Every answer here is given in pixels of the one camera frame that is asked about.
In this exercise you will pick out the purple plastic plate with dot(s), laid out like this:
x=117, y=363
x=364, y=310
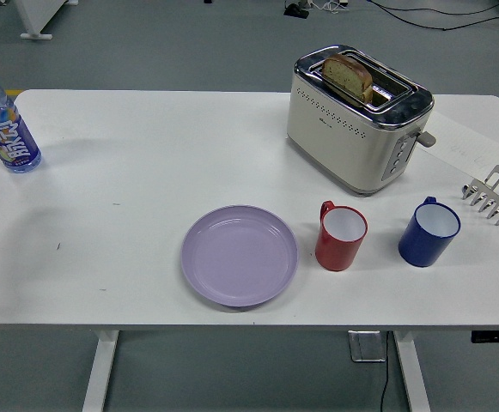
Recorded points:
x=239, y=257

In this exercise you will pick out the blue drink bottle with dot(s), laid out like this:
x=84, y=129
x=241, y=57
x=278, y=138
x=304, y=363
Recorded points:
x=10, y=137

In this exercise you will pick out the white background furniture leg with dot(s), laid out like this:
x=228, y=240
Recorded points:
x=30, y=17

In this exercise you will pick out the red enamel mug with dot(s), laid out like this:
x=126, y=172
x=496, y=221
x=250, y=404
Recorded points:
x=337, y=253

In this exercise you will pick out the cream chrome toaster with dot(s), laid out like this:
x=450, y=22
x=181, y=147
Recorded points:
x=339, y=141

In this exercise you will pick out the black device on floor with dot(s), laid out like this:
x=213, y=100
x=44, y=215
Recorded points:
x=296, y=10

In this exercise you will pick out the brown bread slice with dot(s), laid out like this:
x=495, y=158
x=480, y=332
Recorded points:
x=345, y=73

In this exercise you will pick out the silver box under table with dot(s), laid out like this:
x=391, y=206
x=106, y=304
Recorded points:
x=366, y=347

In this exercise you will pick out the blue enamel mug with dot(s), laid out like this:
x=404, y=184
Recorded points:
x=421, y=249

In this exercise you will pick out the white paper sheet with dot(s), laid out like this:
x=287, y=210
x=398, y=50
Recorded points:
x=468, y=141

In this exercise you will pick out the silver metal toast rack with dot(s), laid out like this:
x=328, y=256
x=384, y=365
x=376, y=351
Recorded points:
x=496, y=189

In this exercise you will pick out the black table control panel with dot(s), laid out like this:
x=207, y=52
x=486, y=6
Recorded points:
x=496, y=337

